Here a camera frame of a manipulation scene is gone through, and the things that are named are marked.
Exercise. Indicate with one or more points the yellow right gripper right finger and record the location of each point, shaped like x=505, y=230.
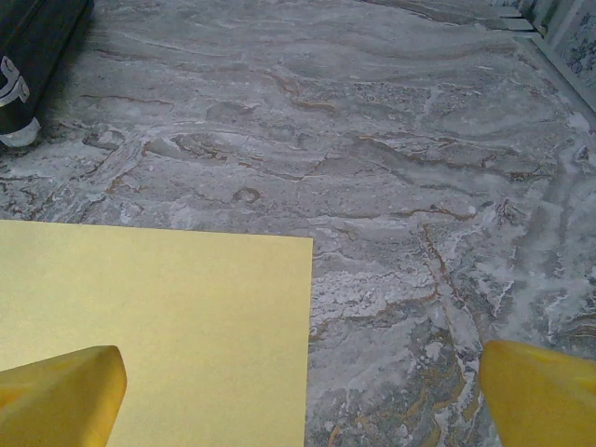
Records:
x=540, y=400

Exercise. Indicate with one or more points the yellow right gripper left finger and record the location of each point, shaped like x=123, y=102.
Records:
x=60, y=400

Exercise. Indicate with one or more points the yellow square paper sheet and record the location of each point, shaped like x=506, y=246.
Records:
x=186, y=302

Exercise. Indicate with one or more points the black hard case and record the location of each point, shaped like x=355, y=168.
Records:
x=37, y=46

